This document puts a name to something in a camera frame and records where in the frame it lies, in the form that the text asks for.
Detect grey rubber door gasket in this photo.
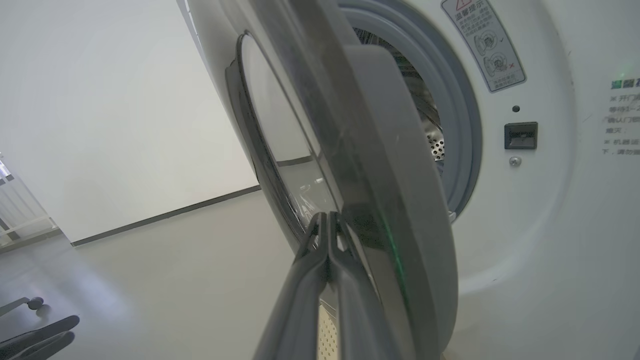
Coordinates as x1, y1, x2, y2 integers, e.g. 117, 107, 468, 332
337, 0, 483, 221

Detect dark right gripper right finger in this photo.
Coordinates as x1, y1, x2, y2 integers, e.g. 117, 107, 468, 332
327, 211, 403, 360

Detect perforated steel washer drum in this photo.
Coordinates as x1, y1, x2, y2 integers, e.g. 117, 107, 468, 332
352, 27, 446, 163

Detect grey warning instruction sticker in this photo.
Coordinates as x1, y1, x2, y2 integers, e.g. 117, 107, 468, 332
440, 0, 527, 94

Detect white framed glass partition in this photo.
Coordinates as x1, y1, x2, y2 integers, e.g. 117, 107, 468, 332
0, 152, 62, 247

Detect grey chair leg with caster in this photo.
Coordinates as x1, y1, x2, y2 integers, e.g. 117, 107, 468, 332
0, 296, 46, 318

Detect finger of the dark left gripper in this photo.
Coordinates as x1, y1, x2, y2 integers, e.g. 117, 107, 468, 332
0, 315, 81, 352
0, 331, 76, 360

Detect white washing machine body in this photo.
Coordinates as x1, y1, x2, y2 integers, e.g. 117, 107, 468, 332
177, 0, 640, 360

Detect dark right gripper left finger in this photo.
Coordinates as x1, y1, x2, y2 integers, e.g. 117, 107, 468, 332
252, 211, 331, 360

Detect printed text label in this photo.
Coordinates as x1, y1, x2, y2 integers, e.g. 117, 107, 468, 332
601, 77, 640, 157

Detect black round glass washer door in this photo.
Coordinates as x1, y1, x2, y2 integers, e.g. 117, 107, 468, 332
224, 0, 459, 360

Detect black door latch slot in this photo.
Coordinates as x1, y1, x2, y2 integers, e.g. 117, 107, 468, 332
504, 121, 539, 151

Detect cream perforated laundry basket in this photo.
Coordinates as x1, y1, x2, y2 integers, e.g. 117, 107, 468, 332
317, 299, 341, 360

